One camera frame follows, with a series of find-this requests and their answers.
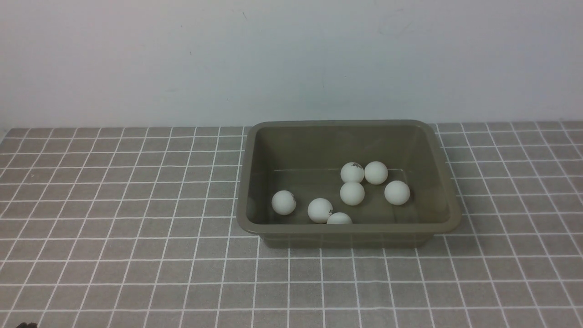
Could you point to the olive green plastic bin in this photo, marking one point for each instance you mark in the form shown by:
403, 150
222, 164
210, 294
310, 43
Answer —
306, 157

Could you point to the white ball with logo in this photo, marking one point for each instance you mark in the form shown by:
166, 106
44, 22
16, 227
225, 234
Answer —
283, 202

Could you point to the white table-tennis ball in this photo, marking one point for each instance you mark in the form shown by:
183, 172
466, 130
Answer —
352, 172
375, 173
352, 193
397, 192
319, 210
339, 218

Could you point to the grey checked tablecloth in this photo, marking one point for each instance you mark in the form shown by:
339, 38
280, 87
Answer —
135, 228

